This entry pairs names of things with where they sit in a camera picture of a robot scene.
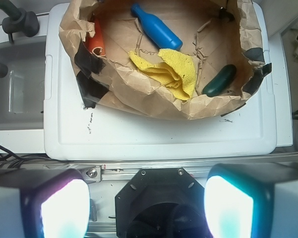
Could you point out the blue plastic bottle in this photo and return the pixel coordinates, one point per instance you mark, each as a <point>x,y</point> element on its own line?
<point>157,30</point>

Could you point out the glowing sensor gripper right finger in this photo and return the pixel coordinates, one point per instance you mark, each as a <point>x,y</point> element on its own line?
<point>257,200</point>

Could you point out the black octagonal mount plate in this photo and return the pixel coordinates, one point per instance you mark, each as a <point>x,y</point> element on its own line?
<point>161,203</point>

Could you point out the white plastic bin lid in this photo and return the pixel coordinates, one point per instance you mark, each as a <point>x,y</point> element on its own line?
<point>72,132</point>

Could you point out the crumpled brown paper bag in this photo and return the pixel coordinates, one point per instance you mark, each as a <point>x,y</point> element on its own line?
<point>214,33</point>

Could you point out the black clamp knob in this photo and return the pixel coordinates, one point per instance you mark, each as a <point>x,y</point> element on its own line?
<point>27,23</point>

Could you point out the dark green cucumber toy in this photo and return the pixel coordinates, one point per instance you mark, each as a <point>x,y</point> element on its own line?
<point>221,81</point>

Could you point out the orange carrot toy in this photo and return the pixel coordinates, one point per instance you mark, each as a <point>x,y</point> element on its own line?
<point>95,45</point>

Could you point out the aluminium extrusion rail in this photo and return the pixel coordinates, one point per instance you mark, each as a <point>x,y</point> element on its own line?
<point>198,168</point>

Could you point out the yellow cloth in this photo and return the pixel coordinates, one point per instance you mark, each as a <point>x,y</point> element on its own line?
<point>176,71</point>

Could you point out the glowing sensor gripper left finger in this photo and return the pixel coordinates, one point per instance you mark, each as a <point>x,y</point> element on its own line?
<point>43,203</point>

